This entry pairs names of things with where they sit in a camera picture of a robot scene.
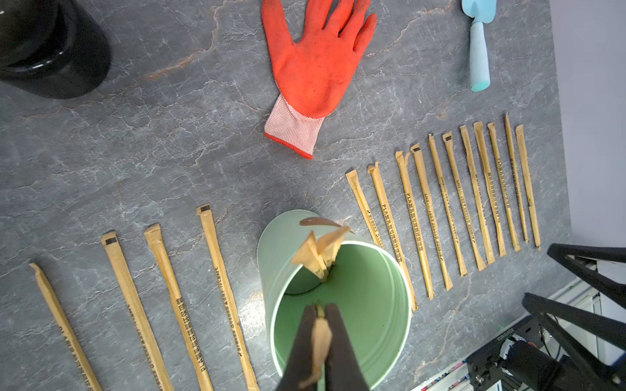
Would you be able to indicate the bundle of brown paper straws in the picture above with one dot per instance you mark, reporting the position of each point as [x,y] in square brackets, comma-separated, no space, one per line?
[318,255]

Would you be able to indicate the twelfth brown paper straw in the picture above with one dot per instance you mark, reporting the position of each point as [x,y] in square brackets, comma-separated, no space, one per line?
[209,228]

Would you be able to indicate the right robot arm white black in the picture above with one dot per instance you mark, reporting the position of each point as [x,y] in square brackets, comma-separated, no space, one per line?
[541,372]

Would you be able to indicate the fifteenth brown paper straw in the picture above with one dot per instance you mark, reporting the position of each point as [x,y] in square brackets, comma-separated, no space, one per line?
[71,340]

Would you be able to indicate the mint green storage cup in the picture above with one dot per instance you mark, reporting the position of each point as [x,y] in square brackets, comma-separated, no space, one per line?
[366,283]

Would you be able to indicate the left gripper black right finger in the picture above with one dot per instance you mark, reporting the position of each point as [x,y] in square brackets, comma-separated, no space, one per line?
[342,371]

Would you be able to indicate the black plant pot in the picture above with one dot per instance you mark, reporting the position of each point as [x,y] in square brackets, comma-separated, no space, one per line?
[53,49]

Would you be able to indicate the red hand-shaped scraper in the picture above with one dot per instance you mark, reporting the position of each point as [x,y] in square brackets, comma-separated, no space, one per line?
[313,74]

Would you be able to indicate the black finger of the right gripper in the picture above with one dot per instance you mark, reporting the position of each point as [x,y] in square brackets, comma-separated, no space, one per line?
[587,266]
[609,330]

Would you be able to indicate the thirteenth brown paper straw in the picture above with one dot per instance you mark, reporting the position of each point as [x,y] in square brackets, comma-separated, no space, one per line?
[155,242]

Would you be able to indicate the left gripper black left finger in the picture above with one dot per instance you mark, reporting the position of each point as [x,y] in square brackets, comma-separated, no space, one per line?
[299,364]

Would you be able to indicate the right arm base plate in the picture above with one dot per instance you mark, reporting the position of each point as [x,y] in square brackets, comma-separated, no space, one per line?
[483,364]

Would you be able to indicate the eleventh brown paper straw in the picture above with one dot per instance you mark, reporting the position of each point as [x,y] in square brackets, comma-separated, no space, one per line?
[522,147]

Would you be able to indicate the teal small spatula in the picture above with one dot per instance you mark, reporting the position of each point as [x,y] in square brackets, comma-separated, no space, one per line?
[482,12]

